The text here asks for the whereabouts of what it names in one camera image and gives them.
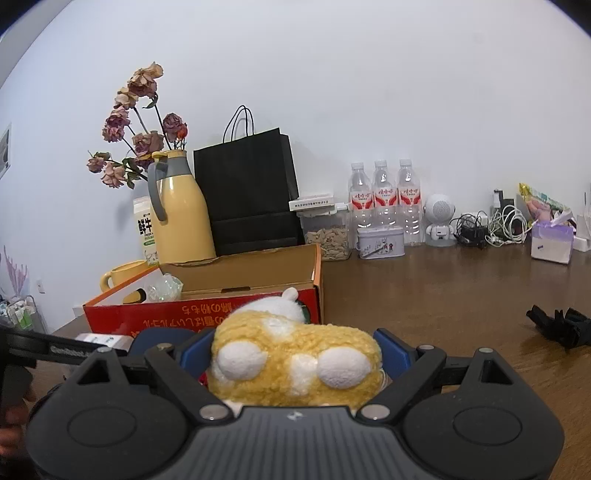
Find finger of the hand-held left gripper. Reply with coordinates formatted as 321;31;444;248
0;327;134;367

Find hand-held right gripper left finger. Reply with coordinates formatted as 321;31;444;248
76;329;236;421

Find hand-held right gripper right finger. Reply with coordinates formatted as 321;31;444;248
355;329;515;421

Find yellow and white plush toy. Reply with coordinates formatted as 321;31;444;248
205;286;385;408

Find red cardboard box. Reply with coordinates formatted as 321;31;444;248
83;243;323;352

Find person's left hand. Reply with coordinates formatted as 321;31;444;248
0;397;31;462

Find metal storage rack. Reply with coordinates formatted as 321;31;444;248
0;295;49;335

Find clear bubble wrap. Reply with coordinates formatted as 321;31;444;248
147;273;184;303

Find yellow mug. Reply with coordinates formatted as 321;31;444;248
100;260;148;292

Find white printed tin box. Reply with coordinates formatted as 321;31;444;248
358;226;406;260

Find clear snack container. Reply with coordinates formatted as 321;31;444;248
298;203;350;261

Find white milk carton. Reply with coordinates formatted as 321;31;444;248
133;196;160;266

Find yellow thermos jug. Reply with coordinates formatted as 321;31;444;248
147;150;217;265

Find white robot speaker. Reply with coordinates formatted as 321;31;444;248
423;194;457;247

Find clear water bottle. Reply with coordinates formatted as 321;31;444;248
397;159;423;246
348;162;374;229
372;160;399;227

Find flat white box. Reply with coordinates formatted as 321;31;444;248
288;194;334;212

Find dark cloth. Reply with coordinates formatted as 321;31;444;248
526;305;591;352

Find black paper bag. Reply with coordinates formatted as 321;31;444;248
193;105;305;257

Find purple tissue pack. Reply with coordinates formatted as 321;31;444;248
530;220;575;265

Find colourful snack packet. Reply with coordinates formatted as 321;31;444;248
517;182;573;222

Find dried pink flowers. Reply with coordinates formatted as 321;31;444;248
87;62;189;189

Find purple flower wall sticker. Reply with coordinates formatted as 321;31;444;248
2;244;28;296

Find white cable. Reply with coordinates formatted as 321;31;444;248
485;205;527;245

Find wall picture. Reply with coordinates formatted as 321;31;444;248
0;122;12;183

